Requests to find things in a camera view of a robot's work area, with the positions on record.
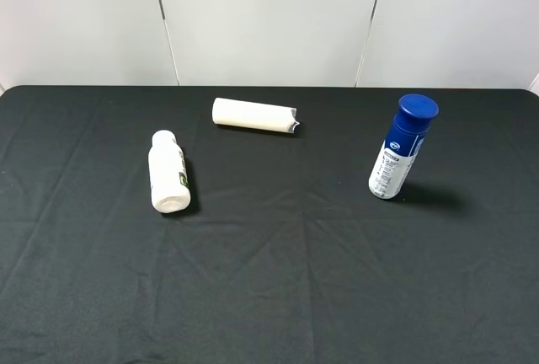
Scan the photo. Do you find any blue and white bottle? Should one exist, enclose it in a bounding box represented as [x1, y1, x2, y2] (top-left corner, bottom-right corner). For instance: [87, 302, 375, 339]
[368, 94, 439, 200]

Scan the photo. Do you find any white paper roll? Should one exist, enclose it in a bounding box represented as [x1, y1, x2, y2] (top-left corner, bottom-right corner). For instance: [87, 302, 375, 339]
[211, 98, 300, 134]

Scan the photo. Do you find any black tablecloth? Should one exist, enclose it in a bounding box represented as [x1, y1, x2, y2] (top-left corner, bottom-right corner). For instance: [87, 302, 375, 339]
[1, 86, 538, 363]

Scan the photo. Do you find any white bottle with green label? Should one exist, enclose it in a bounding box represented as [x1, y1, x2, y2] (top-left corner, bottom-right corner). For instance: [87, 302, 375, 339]
[148, 130, 191, 214]

